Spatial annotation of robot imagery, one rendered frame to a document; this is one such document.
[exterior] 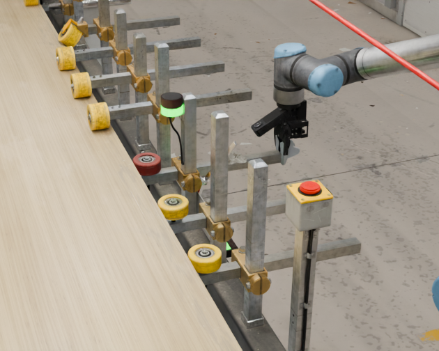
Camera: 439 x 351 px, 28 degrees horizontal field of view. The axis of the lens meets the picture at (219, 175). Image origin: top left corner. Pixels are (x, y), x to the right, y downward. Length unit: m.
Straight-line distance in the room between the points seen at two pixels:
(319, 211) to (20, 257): 0.76
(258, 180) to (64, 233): 0.52
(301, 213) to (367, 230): 2.23
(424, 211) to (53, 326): 2.52
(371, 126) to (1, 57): 2.28
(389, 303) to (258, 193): 1.59
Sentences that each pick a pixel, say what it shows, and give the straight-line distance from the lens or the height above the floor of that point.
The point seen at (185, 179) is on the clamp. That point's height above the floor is 0.86.
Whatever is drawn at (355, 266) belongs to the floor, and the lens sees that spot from 3.67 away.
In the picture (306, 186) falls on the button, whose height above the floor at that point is 1.23.
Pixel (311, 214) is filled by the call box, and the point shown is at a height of 1.19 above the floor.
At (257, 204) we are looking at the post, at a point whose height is 1.05.
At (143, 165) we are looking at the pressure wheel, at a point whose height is 0.91.
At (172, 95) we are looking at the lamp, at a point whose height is 1.11.
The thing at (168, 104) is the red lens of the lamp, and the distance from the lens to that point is 2.36.
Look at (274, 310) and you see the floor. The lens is 3.39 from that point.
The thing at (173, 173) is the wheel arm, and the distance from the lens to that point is 2.52.
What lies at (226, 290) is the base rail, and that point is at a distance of 2.30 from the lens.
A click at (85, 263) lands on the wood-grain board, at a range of 2.07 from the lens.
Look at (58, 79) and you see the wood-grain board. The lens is 3.06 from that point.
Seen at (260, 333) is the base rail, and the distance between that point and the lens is 2.17.
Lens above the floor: 2.07
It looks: 29 degrees down
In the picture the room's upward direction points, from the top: 1 degrees clockwise
